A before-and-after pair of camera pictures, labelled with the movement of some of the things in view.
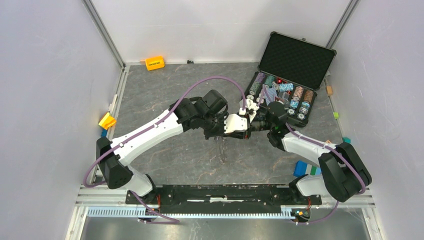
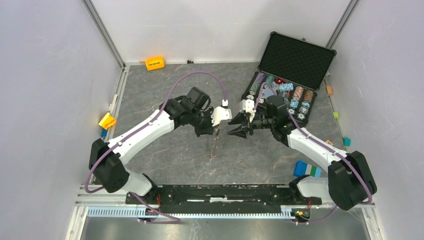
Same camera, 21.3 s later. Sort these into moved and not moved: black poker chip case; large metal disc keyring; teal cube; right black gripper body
Moved: large metal disc keyring
Not moved: black poker chip case; teal cube; right black gripper body
